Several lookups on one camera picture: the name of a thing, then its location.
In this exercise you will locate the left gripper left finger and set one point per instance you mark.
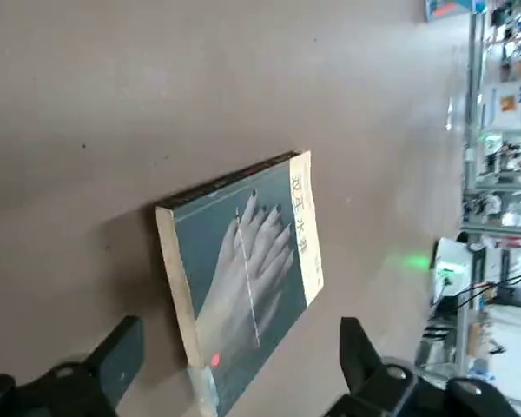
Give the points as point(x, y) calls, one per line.
point(91, 386)

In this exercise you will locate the blue and white book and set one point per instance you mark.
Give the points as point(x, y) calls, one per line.
point(512, 108)

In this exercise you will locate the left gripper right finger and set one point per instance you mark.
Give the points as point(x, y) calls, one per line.
point(373, 382)

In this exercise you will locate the aluminium frame post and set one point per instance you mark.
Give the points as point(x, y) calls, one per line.
point(473, 87)

